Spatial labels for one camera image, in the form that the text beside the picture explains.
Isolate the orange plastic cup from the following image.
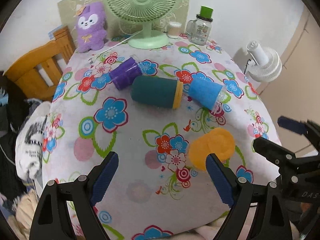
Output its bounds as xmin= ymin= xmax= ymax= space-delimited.
xmin=187 ymin=128 xmax=235 ymax=171

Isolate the blue plastic cup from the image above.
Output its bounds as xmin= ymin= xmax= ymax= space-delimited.
xmin=188 ymin=78 xmax=226 ymax=113

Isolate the purple plastic cup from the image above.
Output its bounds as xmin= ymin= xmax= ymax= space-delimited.
xmin=110 ymin=56 xmax=143 ymax=90

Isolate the white small fan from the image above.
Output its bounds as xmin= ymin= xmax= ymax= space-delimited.
xmin=245 ymin=41 xmax=282 ymax=83

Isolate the white printed t-shirt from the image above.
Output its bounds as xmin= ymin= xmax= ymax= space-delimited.
xmin=15 ymin=101 xmax=51 ymax=180

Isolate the teal cylinder with yellow band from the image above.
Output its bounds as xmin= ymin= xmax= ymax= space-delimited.
xmin=131 ymin=75 xmax=183 ymax=109

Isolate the glass mug jar green lid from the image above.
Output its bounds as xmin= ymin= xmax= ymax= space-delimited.
xmin=185 ymin=6 xmax=213 ymax=46

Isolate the wooden chair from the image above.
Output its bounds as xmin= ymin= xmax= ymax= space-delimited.
xmin=4 ymin=26 xmax=75 ymax=101

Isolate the cotton swab container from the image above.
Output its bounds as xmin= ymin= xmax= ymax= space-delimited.
xmin=167 ymin=21 xmax=182 ymax=38

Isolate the purple plush toy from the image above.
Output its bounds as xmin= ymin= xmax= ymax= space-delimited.
xmin=75 ymin=2 xmax=107 ymax=53

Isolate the green desk fan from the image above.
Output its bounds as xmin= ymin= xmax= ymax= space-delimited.
xmin=106 ymin=0 xmax=178 ymax=49

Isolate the white fan power cord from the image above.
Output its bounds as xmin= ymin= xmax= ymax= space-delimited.
xmin=108 ymin=31 xmax=144 ymax=48

